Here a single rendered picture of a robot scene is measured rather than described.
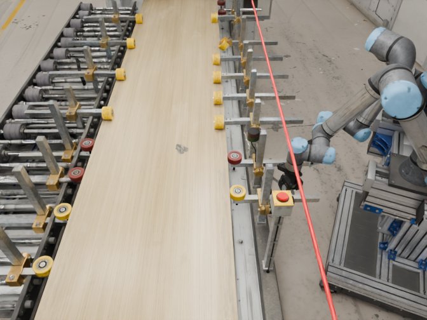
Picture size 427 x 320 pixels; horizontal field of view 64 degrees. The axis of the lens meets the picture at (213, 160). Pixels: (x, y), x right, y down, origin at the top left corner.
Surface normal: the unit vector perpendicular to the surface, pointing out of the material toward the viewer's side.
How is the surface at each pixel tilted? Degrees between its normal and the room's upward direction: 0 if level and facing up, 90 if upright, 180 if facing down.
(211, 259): 0
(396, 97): 85
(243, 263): 0
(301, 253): 0
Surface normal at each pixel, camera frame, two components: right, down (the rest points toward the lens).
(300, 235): 0.00, -0.71
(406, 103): -0.29, 0.59
